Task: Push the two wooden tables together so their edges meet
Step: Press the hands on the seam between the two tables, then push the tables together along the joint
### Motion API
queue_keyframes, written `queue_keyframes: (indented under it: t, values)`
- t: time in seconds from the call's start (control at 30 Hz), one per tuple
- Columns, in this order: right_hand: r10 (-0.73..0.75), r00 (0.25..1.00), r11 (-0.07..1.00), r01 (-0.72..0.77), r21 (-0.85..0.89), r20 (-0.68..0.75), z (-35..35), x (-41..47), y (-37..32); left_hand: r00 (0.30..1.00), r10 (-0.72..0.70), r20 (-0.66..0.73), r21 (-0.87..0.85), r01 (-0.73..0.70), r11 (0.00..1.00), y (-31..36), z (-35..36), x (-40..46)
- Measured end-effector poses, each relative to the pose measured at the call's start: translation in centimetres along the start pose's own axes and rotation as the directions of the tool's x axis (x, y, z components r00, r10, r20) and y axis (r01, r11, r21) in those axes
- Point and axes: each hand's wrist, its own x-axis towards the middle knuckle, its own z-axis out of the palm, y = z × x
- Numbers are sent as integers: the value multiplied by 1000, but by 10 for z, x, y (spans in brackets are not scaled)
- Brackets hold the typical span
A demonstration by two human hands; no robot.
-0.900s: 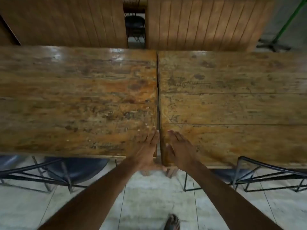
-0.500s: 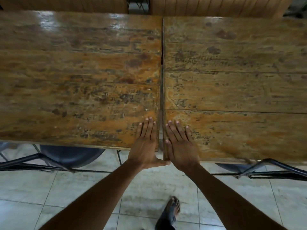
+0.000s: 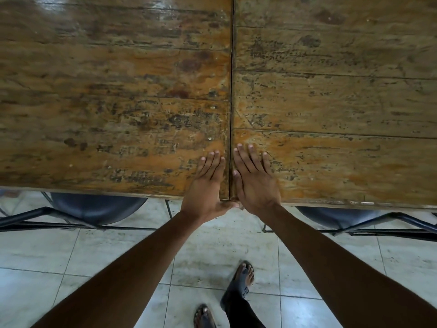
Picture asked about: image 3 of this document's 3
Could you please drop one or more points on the dark grey sandal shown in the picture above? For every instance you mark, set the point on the dark grey sandal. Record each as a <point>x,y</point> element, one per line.
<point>240,281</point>
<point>204,317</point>

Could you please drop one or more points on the person's right little finger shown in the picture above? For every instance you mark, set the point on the person's right little finger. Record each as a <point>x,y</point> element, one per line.
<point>267,163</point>

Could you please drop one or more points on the person's left thumb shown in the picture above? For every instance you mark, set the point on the person's left thumb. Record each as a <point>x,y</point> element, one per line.
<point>230,204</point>

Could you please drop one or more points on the black trouser leg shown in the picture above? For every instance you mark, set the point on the black trouser leg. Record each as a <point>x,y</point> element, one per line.
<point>242,312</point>

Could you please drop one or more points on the person's left forearm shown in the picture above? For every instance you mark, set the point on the person's left forearm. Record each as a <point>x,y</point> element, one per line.
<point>136,269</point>

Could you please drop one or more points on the person's right middle finger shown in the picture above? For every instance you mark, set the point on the person's right middle finger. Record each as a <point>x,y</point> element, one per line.
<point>246,157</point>

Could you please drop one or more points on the person's right thumb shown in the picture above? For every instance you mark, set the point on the person's right thumb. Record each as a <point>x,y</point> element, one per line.
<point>238,186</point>

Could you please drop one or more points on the dark blue stool seat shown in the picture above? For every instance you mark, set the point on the dark blue stool seat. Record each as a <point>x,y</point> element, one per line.
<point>338,217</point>
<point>99,208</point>

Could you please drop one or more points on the person's left little finger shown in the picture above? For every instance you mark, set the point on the person's left little finger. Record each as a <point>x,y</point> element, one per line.
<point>200,165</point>

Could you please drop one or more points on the person's right forearm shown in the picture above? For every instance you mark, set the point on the person's right forearm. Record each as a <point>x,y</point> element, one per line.
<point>341,269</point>

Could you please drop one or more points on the person's right hand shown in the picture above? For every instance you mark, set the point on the person's right hand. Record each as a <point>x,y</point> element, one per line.
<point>257,189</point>

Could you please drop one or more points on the black metal stool frame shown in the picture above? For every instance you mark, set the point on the black metal stool frame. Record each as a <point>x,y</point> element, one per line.
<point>41,218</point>
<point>403,223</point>

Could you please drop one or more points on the person's left middle finger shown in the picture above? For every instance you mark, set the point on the person's left middle finger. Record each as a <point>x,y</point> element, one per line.
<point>215,163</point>

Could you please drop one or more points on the person's left hand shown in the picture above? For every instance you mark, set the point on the person's left hand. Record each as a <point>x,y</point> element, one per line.
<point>205,194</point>

